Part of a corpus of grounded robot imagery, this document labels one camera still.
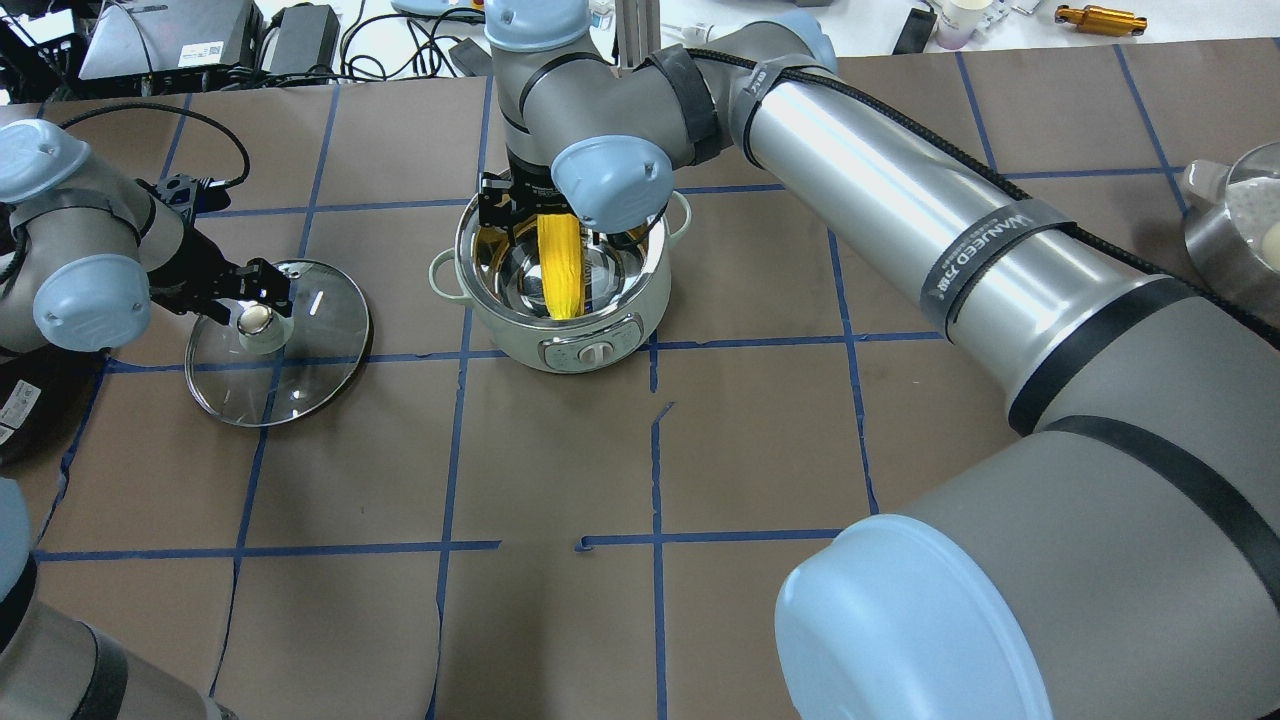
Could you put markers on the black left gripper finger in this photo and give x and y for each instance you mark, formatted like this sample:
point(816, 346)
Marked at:
point(263, 282)
point(221, 311)

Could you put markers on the black computer box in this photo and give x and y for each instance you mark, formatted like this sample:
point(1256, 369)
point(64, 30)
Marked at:
point(132, 39)

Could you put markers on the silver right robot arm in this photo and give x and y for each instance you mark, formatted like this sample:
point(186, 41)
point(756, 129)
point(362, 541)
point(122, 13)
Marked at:
point(1118, 559)

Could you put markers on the glass pot lid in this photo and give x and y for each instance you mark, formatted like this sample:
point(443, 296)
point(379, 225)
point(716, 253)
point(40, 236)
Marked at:
point(274, 364)

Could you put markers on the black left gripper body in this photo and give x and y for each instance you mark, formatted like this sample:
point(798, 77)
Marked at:
point(187, 266)

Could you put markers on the gold metal cylinder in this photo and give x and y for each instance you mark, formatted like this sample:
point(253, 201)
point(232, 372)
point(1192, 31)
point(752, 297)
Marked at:
point(1101, 21)

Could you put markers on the black smartphone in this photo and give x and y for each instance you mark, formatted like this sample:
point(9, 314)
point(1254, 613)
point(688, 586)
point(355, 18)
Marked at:
point(916, 32)

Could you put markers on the steel steamer pot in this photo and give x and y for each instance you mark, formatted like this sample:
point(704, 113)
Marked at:
point(1231, 206)

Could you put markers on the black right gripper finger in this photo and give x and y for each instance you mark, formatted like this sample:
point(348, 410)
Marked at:
point(497, 234)
point(633, 239)

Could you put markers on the yellow corn cob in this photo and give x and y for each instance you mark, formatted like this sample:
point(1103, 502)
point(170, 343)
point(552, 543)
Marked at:
point(561, 257)

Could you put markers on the dark brown rice cooker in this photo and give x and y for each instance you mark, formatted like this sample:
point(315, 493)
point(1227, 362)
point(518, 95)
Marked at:
point(37, 391)

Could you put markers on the white paper cup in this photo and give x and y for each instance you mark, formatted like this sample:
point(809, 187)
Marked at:
point(958, 20)

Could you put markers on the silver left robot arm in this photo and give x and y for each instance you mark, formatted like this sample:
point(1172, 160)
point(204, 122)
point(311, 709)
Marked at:
point(93, 251)

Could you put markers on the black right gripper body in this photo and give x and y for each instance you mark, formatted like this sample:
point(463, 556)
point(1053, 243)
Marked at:
point(497, 211)

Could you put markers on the black power adapter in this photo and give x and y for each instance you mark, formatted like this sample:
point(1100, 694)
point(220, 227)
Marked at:
point(304, 42)

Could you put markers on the white steamed bun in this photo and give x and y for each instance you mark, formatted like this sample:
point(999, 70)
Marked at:
point(1270, 245)

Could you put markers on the aluminium frame post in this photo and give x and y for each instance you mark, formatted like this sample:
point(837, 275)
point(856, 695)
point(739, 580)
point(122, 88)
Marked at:
point(636, 32)

